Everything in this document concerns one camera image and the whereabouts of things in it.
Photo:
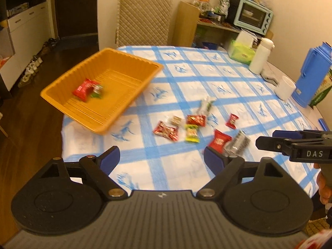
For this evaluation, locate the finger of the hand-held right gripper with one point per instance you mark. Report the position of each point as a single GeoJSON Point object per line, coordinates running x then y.
{"type": "Point", "coordinates": [272, 144]}
{"type": "Point", "coordinates": [288, 133]}

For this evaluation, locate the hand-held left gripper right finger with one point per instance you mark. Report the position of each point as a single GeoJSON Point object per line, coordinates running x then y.
{"type": "Point", "coordinates": [211, 158]}

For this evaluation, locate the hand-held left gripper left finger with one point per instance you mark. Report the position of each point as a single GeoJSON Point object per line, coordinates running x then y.
{"type": "Point", "coordinates": [111, 159]}

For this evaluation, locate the red candy packet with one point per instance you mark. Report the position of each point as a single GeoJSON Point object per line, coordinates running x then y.
{"type": "Point", "coordinates": [172, 134]}
{"type": "Point", "coordinates": [196, 120]}
{"type": "Point", "coordinates": [220, 140]}
{"type": "Point", "coordinates": [83, 89]}
{"type": "Point", "coordinates": [159, 129]}

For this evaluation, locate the yellow-green snack packet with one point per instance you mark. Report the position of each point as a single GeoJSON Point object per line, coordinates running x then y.
{"type": "Point", "coordinates": [192, 134]}

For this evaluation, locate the silver snack packet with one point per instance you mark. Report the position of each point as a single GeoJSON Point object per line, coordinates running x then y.
{"type": "Point", "coordinates": [239, 142]}

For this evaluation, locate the small red candy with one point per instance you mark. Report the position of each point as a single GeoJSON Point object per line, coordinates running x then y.
{"type": "Point", "coordinates": [231, 121]}

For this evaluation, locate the small beige candy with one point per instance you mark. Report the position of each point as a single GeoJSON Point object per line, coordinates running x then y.
{"type": "Point", "coordinates": [175, 120]}

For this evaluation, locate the green and white snack packet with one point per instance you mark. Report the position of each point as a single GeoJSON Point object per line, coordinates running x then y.
{"type": "Point", "coordinates": [207, 105]}

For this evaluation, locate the orange plastic tray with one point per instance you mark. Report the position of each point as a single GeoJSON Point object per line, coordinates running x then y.
{"type": "Point", "coordinates": [124, 80]}

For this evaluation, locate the person's right hand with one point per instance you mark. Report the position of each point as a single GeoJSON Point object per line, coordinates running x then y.
{"type": "Point", "coordinates": [324, 190]}

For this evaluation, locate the small blue strip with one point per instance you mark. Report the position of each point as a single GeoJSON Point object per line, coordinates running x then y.
{"type": "Point", "coordinates": [323, 124]}

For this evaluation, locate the white cup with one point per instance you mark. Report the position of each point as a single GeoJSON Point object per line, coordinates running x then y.
{"type": "Point", "coordinates": [285, 88]}

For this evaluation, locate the green printed bag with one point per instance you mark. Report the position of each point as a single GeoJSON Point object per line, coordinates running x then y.
{"type": "Point", "coordinates": [324, 93]}

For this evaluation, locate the grey cloth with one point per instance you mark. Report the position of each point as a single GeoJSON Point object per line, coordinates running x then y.
{"type": "Point", "coordinates": [271, 76]}

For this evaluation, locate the blue thermos jug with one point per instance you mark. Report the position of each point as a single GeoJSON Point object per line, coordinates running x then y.
{"type": "Point", "coordinates": [311, 75]}

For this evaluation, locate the blue checked tablecloth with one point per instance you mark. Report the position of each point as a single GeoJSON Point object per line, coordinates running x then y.
{"type": "Point", "coordinates": [233, 77]}

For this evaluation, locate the white thermos bottle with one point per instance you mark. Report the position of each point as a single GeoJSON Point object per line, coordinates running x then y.
{"type": "Point", "coordinates": [260, 57]}

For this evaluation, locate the green tissue pack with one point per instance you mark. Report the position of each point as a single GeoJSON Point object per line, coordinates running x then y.
{"type": "Point", "coordinates": [241, 51]}

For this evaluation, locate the row of shoes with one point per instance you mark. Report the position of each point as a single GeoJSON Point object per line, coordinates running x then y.
{"type": "Point", "coordinates": [32, 66]}

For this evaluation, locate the teal toaster oven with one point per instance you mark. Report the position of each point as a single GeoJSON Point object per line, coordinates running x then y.
{"type": "Point", "coordinates": [251, 15]}

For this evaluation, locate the wooden shelf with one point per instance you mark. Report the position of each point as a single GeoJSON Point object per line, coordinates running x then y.
{"type": "Point", "coordinates": [220, 27]}

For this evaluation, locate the beige quilted chair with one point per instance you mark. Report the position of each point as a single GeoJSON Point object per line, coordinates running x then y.
{"type": "Point", "coordinates": [142, 20]}

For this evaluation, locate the glass jar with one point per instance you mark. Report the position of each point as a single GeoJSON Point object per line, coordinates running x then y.
{"type": "Point", "coordinates": [224, 5]}

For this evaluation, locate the jar with orange lid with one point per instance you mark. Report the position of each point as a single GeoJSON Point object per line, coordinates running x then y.
{"type": "Point", "coordinates": [201, 4]}

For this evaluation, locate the white cabinet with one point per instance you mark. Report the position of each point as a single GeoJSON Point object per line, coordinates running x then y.
{"type": "Point", "coordinates": [23, 31]}

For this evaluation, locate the dark wooden door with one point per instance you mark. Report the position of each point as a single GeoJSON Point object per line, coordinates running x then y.
{"type": "Point", "coordinates": [75, 7]}

